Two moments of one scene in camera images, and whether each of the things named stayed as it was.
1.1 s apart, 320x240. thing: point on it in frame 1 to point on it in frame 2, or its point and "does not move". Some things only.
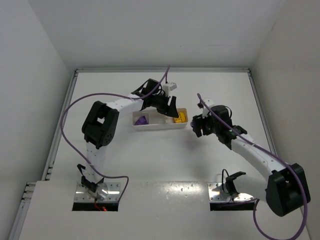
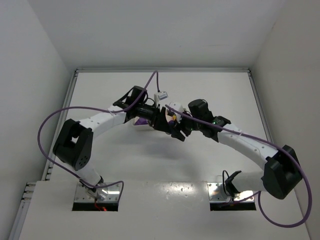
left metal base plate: (105, 192) does not move
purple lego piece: (142, 120) does not move
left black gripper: (164, 106) to (158, 116)
